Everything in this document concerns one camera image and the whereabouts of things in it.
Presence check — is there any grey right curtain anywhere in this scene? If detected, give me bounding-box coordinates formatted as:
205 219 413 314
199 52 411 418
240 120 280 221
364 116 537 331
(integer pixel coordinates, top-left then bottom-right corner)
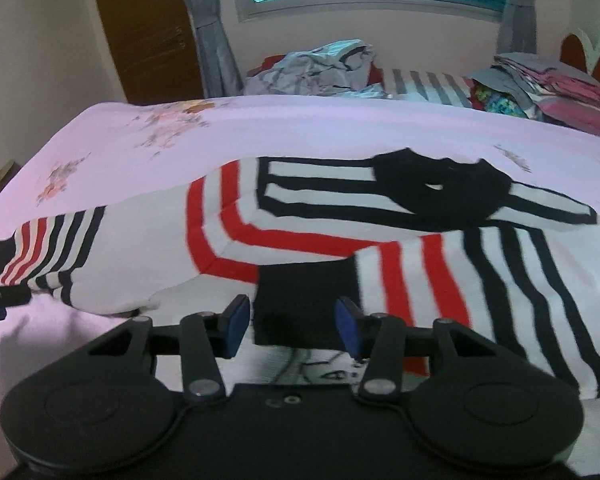
496 0 538 53

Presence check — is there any brown white scalloped headboard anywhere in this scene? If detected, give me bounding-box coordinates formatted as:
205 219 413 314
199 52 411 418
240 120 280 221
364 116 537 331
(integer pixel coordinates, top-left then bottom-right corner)
559 27 600 83

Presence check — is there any grey white striped cloth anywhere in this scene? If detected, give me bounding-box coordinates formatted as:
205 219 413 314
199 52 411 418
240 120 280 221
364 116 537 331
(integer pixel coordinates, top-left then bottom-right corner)
384 68 472 108

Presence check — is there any grey left curtain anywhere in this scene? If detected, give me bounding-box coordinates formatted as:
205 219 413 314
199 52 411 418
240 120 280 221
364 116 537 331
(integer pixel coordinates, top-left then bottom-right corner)
183 0 242 99

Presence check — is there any colourful floral folded cloth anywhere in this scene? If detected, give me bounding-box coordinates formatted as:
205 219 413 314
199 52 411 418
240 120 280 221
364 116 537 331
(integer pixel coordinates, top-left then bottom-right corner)
470 82 527 118

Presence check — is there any stack of folded pink clothes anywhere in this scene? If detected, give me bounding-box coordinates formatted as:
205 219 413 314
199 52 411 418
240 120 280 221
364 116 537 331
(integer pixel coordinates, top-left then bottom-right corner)
468 52 600 136

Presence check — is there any crumpled grey white clothes pile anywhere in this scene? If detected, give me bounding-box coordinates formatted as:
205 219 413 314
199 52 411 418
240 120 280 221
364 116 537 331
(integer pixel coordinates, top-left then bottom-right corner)
244 39 387 99

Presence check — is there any brown wooden door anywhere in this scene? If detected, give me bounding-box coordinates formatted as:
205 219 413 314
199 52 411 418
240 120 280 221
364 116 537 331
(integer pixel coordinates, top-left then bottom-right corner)
96 0 204 105

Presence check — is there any pink floral bedsheet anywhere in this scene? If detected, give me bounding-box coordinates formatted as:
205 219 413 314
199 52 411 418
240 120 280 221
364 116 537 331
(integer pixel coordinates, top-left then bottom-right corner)
0 96 600 479

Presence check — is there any striped red black white sweater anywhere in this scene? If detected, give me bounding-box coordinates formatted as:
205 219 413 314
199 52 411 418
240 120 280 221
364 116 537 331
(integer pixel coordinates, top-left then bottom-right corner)
0 149 600 399

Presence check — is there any grey curtain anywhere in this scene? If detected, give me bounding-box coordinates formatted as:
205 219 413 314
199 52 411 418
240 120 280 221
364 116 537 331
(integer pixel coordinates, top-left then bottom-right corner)
183 0 242 99
496 0 538 53

